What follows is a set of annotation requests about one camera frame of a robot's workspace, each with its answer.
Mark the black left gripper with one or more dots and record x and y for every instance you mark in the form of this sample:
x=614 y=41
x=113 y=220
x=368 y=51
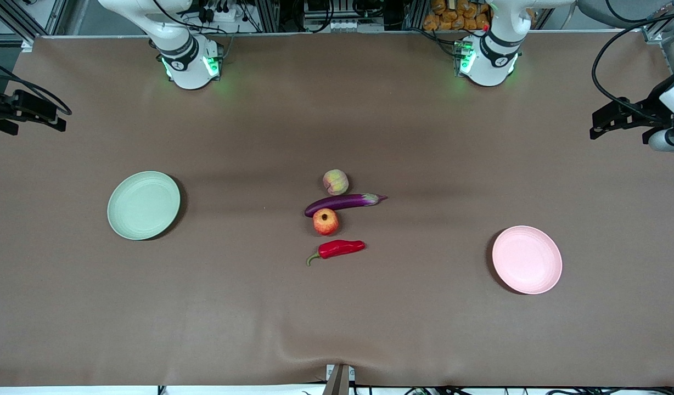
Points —
x=640 y=112

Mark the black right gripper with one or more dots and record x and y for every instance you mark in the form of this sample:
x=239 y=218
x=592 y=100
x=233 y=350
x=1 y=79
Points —
x=2 y=108

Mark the long purple eggplant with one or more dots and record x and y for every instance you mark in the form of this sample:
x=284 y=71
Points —
x=342 y=202

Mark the yellow pink peach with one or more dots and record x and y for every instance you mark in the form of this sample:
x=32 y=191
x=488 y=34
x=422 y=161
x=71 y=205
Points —
x=336 y=182

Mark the red chili pepper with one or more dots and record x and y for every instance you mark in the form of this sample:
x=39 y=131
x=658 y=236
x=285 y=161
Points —
x=340 y=248

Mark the red pomegranate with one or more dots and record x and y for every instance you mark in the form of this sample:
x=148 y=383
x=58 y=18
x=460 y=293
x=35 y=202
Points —
x=326 y=222

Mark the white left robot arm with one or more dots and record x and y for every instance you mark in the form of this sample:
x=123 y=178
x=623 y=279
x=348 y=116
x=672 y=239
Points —
x=493 y=60

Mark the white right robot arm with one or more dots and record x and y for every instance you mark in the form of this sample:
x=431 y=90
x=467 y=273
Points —
x=189 y=66

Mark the grey chair seat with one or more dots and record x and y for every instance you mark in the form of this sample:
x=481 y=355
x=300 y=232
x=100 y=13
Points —
x=633 y=11

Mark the pale green plate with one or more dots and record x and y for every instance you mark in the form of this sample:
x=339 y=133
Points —
x=144 y=206

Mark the pink plate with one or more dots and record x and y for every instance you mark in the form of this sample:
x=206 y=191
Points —
x=527 y=260

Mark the bag of orange snacks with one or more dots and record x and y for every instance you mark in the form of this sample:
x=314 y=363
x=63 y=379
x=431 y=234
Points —
x=447 y=19

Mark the white power strip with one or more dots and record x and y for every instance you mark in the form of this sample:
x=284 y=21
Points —
x=227 y=15

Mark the white connector strip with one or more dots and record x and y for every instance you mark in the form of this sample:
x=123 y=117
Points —
x=345 y=25

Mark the brown table cloth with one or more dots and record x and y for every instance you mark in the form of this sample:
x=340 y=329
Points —
x=337 y=307

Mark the aluminium frame rail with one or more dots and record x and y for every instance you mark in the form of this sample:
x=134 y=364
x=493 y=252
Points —
x=652 y=34
x=18 y=24

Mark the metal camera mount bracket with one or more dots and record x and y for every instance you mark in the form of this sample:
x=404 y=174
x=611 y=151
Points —
x=340 y=381

